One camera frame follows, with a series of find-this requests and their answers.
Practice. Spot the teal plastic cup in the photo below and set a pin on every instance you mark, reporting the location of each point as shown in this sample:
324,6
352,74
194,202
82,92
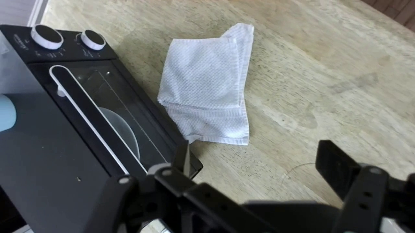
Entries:
7,113

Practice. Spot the glass toaster oven door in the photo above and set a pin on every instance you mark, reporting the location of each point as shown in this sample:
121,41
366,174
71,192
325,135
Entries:
125,112

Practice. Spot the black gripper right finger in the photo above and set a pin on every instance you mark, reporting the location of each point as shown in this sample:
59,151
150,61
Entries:
364,195

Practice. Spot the white folded cloth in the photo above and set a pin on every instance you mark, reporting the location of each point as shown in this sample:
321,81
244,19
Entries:
203,86

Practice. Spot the white ringed toaster knob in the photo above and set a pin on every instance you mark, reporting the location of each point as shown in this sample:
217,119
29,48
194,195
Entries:
93,39
47,37

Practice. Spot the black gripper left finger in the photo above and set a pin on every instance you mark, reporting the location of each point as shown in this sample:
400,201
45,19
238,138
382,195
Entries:
173,195

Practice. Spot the black toaster oven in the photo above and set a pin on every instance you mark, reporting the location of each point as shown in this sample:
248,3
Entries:
40,173

